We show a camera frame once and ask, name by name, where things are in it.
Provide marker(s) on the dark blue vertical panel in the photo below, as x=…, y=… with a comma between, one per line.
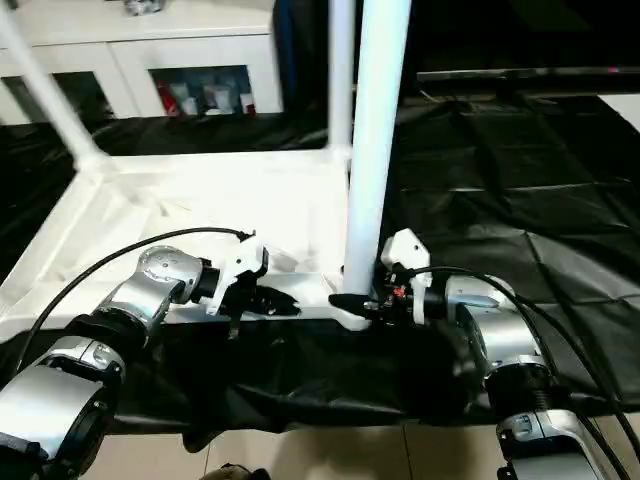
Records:
x=285, y=50

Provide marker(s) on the blue white printed mug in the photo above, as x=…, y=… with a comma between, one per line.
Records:
x=215, y=97

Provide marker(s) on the white can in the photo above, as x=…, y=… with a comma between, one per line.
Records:
x=189, y=105

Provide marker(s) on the white plastic table leg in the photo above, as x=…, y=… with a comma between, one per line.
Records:
x=45, y=85
x=375, y=125
x=340, y=75

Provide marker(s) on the silver bowl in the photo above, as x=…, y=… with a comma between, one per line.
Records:
x=140, y=6

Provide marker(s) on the white ceramic cup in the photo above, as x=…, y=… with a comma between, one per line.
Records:
x=247, y=102

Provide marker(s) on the red bottle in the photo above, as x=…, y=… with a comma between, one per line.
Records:
x=167, y=97

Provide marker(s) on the black backdrop cloth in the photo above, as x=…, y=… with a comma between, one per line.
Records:
x=525, y=30

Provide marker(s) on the white glass-door cabinet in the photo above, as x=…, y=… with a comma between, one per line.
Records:
x=150, y=50

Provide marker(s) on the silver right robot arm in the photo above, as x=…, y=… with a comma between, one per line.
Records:
x=500, y=330

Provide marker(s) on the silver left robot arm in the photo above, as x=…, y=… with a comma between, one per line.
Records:
x=160, y=270

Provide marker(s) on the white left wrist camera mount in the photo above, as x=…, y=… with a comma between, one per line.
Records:
x=247, y=255

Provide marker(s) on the white plastic table top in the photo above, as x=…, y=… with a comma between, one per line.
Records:
x=200, y=200

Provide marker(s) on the black mat cloth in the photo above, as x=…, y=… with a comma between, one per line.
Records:
x=525, y=200

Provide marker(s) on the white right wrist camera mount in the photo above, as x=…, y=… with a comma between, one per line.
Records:
x=407, y=250

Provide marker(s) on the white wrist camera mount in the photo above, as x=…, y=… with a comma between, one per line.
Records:
x=247, y=255
x=407, y=250

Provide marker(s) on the grey low shelf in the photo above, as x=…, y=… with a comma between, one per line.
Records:
x=525, y=75

